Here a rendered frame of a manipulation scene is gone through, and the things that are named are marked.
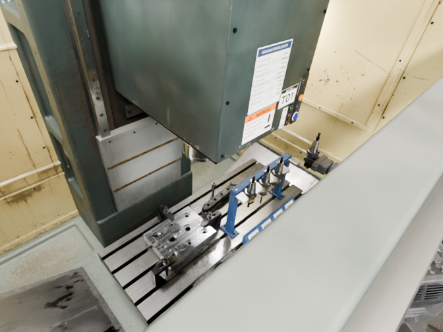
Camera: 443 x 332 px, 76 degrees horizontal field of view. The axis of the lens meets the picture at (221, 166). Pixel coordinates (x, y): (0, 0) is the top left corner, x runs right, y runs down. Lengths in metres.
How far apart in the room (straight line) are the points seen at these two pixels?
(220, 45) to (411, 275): 0.61
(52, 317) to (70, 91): 1.06
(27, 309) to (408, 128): 1.70
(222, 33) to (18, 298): 1.53
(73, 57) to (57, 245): 1.26
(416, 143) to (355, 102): 1.65
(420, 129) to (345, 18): 1.60
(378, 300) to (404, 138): 0.10
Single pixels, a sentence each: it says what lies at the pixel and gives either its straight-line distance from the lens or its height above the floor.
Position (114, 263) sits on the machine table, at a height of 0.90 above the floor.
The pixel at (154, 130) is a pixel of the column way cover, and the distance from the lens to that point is 1.54.
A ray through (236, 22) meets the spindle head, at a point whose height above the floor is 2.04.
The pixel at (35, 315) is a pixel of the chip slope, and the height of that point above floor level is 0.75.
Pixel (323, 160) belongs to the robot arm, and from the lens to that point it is 1.50.
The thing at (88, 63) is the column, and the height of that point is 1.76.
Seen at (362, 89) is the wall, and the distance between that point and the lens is 1.81.
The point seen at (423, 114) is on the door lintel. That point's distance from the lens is 0.23.
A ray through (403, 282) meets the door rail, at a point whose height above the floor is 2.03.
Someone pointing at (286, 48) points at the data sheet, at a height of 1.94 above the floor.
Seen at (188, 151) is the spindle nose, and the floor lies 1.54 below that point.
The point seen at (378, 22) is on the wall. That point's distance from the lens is 1.73.
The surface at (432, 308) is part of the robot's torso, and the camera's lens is 1.30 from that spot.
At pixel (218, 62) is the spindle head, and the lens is 0.75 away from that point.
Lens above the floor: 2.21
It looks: 40 degrees down
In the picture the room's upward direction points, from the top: 6 degrees clockwise
